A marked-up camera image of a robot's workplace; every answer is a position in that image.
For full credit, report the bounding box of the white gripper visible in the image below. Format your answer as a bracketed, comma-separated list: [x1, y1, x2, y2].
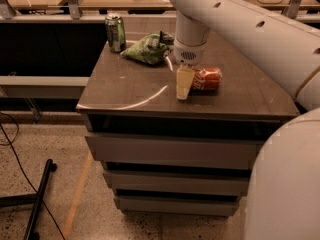
[173, 39, 206, 100]

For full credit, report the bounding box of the red coke can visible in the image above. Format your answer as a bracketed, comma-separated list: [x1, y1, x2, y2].
[192, 67, 222, 91]

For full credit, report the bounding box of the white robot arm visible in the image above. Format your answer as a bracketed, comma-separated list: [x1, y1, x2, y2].
[170, 0, 320, 240]

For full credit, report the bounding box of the green soda can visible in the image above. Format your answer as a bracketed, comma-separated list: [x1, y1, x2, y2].
[105, 14, 126, 53]

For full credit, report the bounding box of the green chip bag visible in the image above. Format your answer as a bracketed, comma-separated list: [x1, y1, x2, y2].
[120, 31, 174, 65]

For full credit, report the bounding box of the grey drawer cabinet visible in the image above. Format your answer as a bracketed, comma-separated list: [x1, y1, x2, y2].
[77, 33, 299, 216]

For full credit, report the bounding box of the black chair base leg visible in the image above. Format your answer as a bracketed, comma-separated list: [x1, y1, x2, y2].
[0, 159, 57, 240]

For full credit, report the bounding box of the black floor cable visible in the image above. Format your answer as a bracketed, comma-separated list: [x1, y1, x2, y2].
[0, 112, 67, 240]

